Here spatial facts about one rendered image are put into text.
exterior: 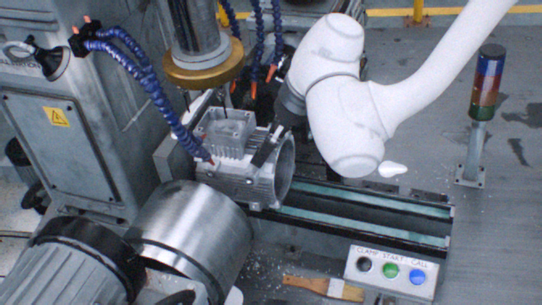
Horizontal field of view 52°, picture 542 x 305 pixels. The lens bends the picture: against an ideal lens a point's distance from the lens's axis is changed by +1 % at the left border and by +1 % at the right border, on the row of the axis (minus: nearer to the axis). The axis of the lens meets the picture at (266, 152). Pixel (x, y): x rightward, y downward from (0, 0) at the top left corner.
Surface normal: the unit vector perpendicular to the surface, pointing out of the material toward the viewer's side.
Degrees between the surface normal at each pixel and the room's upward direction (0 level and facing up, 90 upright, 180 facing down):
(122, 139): 90
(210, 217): 36
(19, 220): 0
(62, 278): 23
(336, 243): 90
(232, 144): 90
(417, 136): 0
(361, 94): 18
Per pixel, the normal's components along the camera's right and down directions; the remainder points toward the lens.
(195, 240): 0.39, -0.54
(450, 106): -0.12, -0.73
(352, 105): -0.27, -0.44
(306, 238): -0.36, 0.66
